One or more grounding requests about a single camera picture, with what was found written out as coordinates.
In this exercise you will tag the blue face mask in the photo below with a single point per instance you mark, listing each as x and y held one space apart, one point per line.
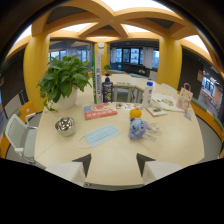
101 134

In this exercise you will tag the stainless steel bowl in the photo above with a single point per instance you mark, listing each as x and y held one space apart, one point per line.
65 126

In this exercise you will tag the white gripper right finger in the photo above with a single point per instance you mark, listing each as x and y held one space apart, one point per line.
156 169

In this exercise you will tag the illustrated flat card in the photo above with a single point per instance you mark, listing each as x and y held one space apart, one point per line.
127 105

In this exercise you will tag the white office chair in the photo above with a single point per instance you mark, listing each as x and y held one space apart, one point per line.
22 136

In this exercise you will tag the round wall clock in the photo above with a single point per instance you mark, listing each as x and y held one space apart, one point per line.
101 45

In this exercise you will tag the small picture book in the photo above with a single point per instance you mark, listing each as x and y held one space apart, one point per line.
156 111

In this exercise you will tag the red booklet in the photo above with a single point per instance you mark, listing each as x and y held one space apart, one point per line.
99 111

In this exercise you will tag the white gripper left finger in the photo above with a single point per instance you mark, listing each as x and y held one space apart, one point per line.
68 170

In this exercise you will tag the white bottle blue cap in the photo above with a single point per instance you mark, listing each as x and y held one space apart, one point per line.
147 95

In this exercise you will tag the clear plastic wrapper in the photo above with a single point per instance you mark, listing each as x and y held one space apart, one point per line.
152 129

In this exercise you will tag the green white standing banner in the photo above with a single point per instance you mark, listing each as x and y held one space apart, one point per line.
97 78

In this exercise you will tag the small orange fruit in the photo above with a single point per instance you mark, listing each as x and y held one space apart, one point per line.
135 113

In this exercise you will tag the green potted plant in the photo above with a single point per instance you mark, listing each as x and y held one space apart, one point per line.
64 78

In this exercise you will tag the pink paper gift bag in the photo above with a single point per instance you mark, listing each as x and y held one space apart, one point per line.
184 98

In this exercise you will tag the blue plush toy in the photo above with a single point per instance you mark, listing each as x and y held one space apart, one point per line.
137 128

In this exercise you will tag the open white magazine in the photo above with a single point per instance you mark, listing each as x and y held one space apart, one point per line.
165 101

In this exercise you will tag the dark blue pump bottle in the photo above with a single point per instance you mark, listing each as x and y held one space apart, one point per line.
107 89

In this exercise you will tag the white plant pot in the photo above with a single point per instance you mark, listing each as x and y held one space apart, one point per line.
67 99

